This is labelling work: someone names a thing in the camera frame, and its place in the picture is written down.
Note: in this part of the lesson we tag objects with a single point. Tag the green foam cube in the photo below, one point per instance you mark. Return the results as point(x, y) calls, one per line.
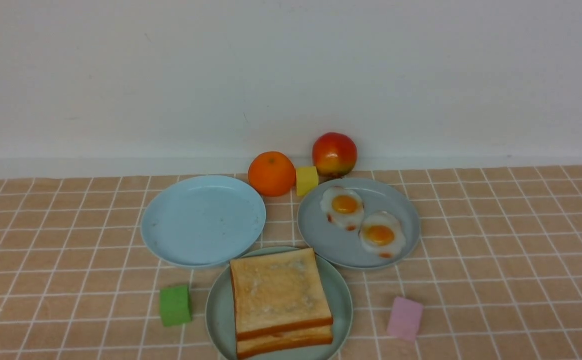
point(175, 305)

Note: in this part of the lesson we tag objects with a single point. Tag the yellow foam cube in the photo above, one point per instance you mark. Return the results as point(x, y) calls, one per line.
point(307, 179)

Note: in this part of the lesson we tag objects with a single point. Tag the fried egg toy right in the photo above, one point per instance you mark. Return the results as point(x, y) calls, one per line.
point(381, 235)

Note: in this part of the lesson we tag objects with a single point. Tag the blue plate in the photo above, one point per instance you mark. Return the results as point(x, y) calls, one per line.
point(203, 221)

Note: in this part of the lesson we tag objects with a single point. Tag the fried egg toy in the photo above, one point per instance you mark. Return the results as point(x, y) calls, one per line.
point(381, 235)
point(342, 207)

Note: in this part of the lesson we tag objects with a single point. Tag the red yellow mango toy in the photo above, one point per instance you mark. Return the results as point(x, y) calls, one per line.
point(334, 155)

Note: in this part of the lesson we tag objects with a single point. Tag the orange fruit toy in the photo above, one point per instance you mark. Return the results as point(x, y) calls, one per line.
point(272, 174)

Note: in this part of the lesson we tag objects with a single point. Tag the pink foam cube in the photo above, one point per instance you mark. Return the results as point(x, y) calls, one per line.
point(405, 319)

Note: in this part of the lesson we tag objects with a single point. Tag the toast slice toy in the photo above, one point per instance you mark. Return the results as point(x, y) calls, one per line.
point(272, 342)
point(278, 292)

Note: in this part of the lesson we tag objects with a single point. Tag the fried egg toy rear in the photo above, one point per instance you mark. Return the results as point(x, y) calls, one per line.
point(342, 207)

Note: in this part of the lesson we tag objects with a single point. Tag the grey plate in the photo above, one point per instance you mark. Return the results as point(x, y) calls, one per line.
point(344, 247)

